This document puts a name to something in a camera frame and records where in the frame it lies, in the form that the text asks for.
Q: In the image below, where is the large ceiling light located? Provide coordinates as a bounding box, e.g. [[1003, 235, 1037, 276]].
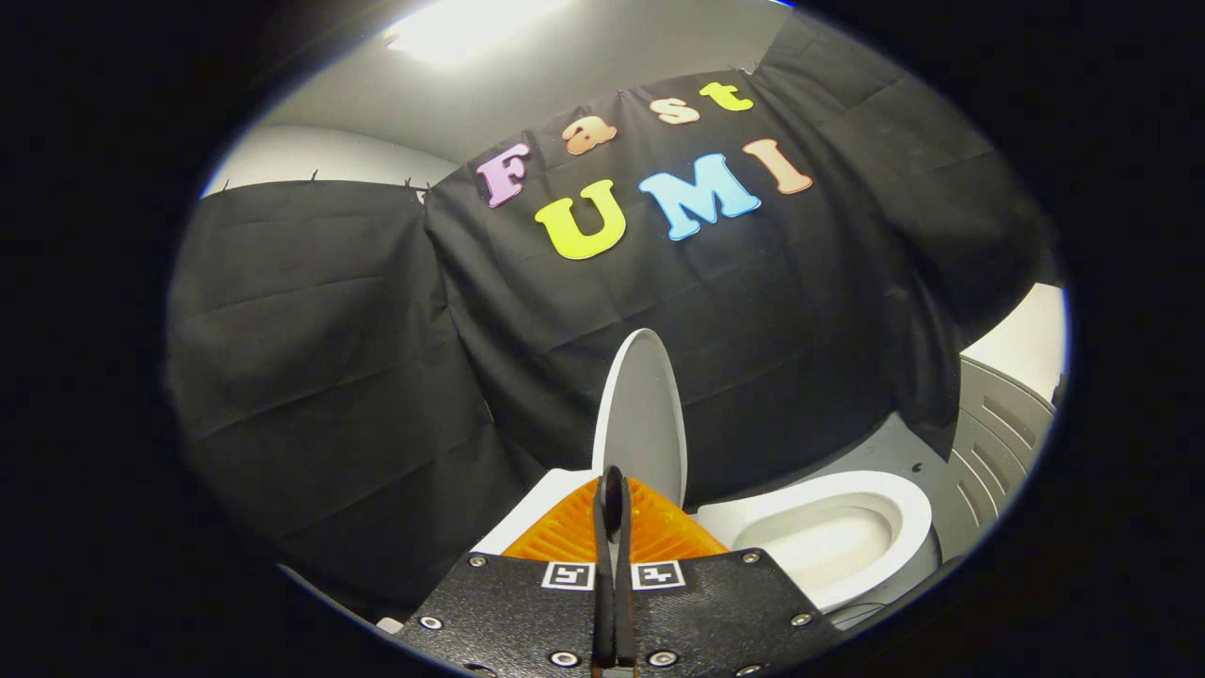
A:
[[386, 0, 566, 65]]

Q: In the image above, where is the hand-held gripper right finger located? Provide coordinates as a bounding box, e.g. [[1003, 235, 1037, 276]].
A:
[[612, 476, 839, 678]]

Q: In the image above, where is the white panelled cabinet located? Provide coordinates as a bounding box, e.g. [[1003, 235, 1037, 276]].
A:
[[927, 282, 1069, 561]]

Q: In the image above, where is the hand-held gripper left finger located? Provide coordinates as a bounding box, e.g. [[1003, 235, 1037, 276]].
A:
[[391, 466, 615, 678]]

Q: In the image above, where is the black backdrop cloth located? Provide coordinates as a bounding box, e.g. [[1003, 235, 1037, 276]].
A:
[[168, 9, 1060, 622]]

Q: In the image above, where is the white toilet lid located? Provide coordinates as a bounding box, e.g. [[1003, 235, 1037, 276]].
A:
[[591, 328, 689, 509]]

